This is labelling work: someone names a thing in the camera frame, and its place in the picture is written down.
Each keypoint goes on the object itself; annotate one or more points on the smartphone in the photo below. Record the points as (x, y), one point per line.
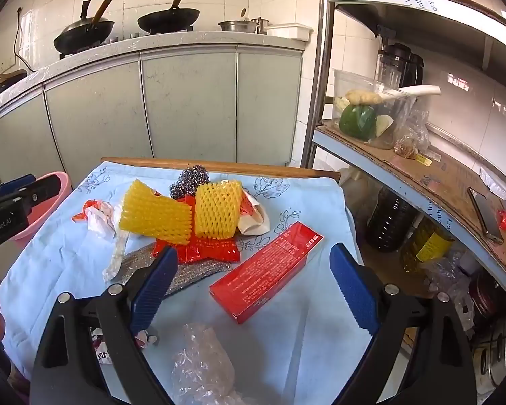
(485, 215)

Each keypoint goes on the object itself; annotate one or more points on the yellow oil bottle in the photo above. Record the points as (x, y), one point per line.
(426, 244)

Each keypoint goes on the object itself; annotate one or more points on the wooden table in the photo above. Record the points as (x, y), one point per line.
(236, 168)

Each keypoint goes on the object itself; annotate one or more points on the cardboard shelf liner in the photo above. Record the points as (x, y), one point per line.
(442, 185)

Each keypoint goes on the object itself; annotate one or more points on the dark red pot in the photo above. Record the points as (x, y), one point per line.
(487, 299)

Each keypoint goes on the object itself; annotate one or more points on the crumpled clear plastic bags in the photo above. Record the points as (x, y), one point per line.
(451, 278)

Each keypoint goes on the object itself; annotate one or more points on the red foil wrapper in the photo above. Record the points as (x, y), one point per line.
(211, 249)

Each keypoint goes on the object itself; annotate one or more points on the ginger root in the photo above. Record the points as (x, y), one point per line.
(362, 98)

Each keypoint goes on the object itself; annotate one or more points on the crumpled red white wrapper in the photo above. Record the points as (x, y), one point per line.
(97, 219)

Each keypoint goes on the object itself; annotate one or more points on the white plastic tray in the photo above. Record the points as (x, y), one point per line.
(289, 31)

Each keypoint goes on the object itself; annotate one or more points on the stacked steel pots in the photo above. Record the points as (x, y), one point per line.
(495, 354)

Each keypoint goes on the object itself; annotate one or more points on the pink plastic bucket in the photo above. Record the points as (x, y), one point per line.
(42, 225)

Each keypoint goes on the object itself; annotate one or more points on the red cardboard box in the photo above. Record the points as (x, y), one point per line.
(265, 274)

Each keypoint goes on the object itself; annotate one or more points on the silver mesh scouring pad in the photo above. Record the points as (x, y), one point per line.
(202, 269)

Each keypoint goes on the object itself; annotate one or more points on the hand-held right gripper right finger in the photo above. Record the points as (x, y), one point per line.
(354, 291)

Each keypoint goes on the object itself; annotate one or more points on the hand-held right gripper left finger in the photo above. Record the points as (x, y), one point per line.
(154, 291)

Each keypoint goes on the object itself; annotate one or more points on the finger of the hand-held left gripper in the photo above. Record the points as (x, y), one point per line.
(42, 194)
(12, 182)

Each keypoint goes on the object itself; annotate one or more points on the clear plastic strip wrapper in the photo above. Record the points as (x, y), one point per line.
(116, 257)

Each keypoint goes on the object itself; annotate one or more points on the light blue floral cloth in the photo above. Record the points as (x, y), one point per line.
(278, 346)

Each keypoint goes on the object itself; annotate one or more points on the small red white candy wrapper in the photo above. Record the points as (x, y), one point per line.
(145, 338)

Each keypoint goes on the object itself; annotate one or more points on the metal storage rack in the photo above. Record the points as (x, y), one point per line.
(405, 12)

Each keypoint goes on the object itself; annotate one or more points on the dark oil bottle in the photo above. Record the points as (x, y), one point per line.
(390, 219)

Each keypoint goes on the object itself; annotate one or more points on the clear bag of spices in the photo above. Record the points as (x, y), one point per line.
(411, 139)

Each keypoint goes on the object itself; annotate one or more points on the steel wool scrubber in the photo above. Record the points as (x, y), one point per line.
(189, 179)

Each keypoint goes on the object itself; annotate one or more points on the torn red white paper cup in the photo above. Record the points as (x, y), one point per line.
(253, 219)

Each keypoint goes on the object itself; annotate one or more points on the steel basin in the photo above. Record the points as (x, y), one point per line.
(236, 25)

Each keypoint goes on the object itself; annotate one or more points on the yellow foam fruit net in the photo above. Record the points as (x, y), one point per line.
(152, 215)
(217, 211)

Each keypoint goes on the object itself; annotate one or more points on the clear bubble wrap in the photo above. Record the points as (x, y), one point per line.
(202, 367)

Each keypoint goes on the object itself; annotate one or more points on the small lidded steel pot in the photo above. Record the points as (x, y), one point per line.
(260, 25)

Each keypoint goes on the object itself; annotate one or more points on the black wok with steel lid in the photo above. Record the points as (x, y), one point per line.
(82, 33)

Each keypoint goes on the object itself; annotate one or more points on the pale green kitchen cabinet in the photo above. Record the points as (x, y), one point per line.
(185, 105)

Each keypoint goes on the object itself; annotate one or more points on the clear plastic container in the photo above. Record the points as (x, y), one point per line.
(396, 118)

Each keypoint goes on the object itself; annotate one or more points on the green bell pepper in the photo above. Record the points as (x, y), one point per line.
(357, 122)

